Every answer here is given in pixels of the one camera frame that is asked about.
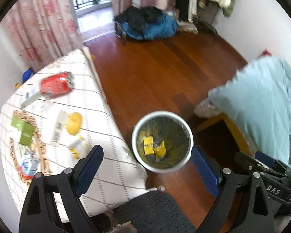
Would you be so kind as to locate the yellow box in bin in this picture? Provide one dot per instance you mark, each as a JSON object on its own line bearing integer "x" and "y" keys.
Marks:
{"x": 148, "y": 145}
{"x": 160, "y": 150}

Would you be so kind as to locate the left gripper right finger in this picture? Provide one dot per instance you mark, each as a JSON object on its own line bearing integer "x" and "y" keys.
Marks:
{"x": 254, "y": 211}

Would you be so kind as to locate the yellow lemon peel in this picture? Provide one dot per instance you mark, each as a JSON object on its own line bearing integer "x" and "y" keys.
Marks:
{"x": 73, "y": 123}

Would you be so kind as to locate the grey slipper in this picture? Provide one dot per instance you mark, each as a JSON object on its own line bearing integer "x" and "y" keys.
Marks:
{"x": 205, "y": 109}

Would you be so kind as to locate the ornate gold oval tray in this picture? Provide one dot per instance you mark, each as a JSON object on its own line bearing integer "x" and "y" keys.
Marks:
{"x": 37, "y": 148}

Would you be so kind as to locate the blue black clothes pile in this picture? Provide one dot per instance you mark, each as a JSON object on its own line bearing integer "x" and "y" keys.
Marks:
{"x": 145, "y": 24}

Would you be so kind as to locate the green medicine box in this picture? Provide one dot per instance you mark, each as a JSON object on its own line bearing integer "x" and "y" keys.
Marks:
{"x": 21, "y": 132}

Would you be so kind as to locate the pink floral curtain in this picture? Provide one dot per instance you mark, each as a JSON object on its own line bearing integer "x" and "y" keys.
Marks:
{"x": 41, "y": 31}

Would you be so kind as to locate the blue white snack packet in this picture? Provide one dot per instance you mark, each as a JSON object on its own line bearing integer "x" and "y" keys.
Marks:
{"x": 28, "y": 166}

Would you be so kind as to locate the light blue pillow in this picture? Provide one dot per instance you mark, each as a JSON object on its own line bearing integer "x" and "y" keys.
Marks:
{"x": 258, "y": 100}

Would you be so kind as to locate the white checked tablecloth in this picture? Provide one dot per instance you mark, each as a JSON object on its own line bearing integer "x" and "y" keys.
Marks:
{"x": 120, "y": 177}

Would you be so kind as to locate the white blue medicine box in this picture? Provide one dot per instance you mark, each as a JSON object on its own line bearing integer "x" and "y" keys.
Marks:
{"x": 29, "y": 98}

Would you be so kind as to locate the hanging clothes rack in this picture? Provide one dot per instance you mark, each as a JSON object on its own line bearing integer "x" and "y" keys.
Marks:
{"x": 190, "y": 13}

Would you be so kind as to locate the dark grey fluffy rug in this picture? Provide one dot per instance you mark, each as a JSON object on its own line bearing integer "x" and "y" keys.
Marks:
{"x": 154, "y": 211}

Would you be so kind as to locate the white round trash bin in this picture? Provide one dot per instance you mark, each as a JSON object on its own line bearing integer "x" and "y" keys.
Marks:
{"x": 173, "y": 130}

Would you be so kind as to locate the red soda can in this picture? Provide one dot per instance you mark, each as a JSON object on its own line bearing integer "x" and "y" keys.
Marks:
{"x": 56, "y": 85}

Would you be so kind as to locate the long white paper box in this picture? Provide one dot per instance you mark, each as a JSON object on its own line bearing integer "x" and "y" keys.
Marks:
{"x": 59, "y": 125}

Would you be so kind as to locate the blue yellow toy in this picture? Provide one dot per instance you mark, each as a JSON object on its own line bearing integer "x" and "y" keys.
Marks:
{"x": 26, "y": 75}

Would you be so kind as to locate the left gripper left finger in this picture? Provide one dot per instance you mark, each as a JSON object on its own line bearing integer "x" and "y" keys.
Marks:
{"x": 39, "y": 212}

